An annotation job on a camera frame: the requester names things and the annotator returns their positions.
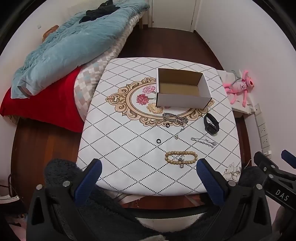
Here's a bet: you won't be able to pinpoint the white wall power strip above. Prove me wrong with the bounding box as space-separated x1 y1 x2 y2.
254 104 271 149

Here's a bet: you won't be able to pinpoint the white cardboard box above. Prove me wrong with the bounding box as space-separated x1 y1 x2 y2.
156 68 213 109

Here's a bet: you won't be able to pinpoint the brown object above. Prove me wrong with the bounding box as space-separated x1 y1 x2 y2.
42 25 59 42

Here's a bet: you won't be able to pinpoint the black clothes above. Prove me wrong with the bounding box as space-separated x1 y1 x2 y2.
79 0 121 24

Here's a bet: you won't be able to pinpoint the white door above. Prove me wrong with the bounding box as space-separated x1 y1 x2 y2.
148 0 197 32

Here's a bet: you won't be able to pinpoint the white extension socket block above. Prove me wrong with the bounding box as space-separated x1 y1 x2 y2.
0 195 21 204

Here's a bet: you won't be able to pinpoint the checkered bed quilt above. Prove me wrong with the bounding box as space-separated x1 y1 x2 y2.
74 11 144 123

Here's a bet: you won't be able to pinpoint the light blue blanket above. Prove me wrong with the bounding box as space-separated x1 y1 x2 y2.
11 0 151 99

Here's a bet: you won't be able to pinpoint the thin silver pendant necklace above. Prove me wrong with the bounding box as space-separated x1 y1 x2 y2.
174 124 186 139

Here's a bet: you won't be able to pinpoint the black smart band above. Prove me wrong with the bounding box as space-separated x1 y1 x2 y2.
203 113 220 135

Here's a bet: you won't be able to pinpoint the silver link bracelet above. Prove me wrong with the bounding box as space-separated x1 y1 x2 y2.
191 137 217 147

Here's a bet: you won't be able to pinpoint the pink plush toy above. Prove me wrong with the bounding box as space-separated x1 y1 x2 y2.
223 70 255 107

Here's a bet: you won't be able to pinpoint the red blanket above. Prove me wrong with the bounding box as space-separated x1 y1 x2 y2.
0 67 87 133

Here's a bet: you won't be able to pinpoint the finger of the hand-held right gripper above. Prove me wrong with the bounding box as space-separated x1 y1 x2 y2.
281 149 296 169
253 151 279 178

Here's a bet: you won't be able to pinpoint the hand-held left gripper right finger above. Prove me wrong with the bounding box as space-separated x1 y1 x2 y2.
196 158 272 241

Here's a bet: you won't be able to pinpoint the silver chain bracelet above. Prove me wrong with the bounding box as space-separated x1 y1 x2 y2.
162 113 188 126

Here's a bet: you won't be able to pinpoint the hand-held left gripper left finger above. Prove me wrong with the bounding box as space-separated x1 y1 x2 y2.
26 159 103 241

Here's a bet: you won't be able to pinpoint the wooden bead bracelet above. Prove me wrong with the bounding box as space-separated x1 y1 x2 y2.
165 151 199 168

